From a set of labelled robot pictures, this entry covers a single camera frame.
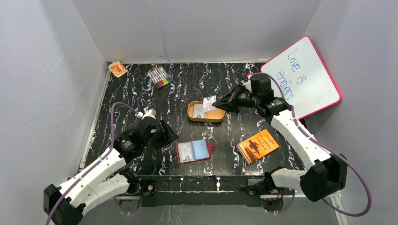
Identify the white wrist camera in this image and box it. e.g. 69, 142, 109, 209
141, 109, 156, 120
241, 74, 252, 91

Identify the red leather card holder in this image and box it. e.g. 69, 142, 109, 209
176, 139, 216, 164

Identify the pink framed whiteboard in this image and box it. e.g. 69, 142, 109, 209
260, 36, 342, 119

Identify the white credit card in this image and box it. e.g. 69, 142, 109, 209
203, 96, 216, 113
192, 104, 205, 118

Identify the orange oval tray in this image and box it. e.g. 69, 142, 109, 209
187, 101, 225, 123

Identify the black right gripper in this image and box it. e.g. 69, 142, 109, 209
212, 83, 260, 115

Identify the small orange card box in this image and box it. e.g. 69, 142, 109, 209
108, 61, 127, 77

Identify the silver credit card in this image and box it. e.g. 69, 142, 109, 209
178, 142, 193, 162

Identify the pack of coloured markers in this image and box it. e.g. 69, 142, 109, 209
148, 66, 173, 89

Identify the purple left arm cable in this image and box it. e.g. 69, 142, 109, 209
45, 102, 144, 225

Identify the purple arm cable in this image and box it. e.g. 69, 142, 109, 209
45, 102, 144, 225
248, 72, 373, 218

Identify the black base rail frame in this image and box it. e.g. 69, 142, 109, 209
63, 175, 312, 215

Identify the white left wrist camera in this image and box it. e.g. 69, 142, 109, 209
141, 109, 156, 120

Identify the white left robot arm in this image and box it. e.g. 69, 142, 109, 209
43, 116, 179, 225

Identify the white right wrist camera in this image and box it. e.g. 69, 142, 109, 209
241, 74, 252, 91

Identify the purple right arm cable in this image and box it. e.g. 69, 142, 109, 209
248, 72, 373, 218

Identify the orange book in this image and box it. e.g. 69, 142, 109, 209
237, 129, 280, 165

